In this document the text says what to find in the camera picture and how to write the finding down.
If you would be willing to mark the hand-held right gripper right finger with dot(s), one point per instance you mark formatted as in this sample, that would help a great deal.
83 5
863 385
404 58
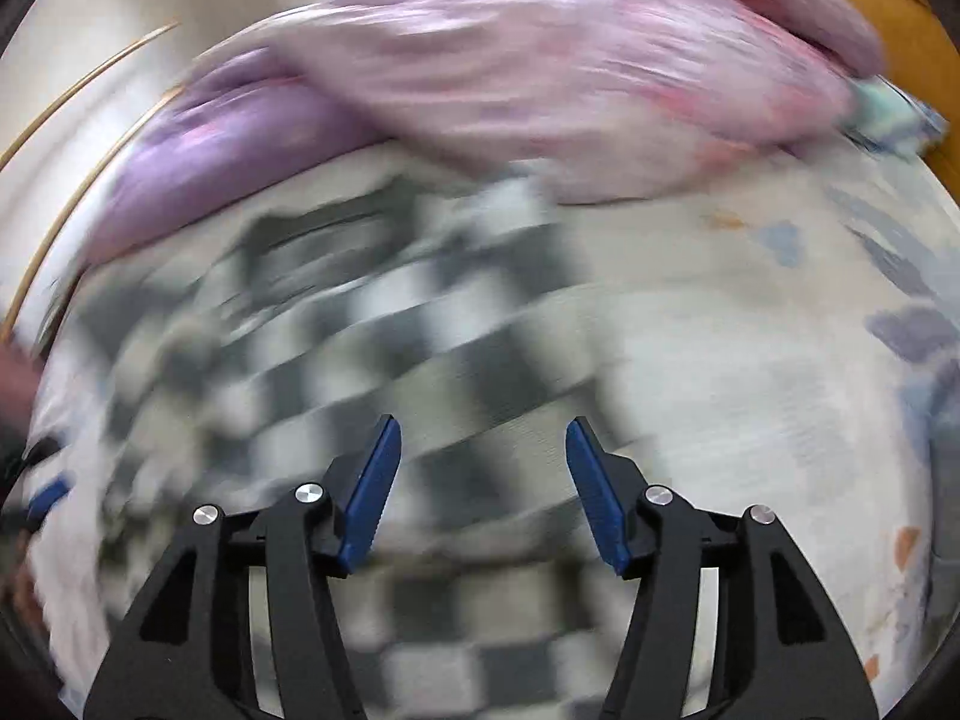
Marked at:
600 495

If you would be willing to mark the pink floral blanket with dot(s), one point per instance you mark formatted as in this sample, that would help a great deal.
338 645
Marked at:
570 82

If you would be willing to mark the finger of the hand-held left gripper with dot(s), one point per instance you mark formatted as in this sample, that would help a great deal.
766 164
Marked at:
46 496

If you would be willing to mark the light green patterned cloth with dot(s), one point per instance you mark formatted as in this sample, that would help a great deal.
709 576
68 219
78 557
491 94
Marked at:
892 116

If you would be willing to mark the wooden headboard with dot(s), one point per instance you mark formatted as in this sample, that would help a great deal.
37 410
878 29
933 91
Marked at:
892 22

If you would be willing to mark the white patterned bed sheet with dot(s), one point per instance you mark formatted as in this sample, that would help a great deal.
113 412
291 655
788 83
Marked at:
750 360

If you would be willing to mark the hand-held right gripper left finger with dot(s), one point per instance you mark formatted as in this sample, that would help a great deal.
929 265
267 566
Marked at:
369 495

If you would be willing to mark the black and white checkered garment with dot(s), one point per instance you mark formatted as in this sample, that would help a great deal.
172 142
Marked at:
465 360

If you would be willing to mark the purple pillow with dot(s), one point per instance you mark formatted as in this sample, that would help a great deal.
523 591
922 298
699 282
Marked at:
225 157

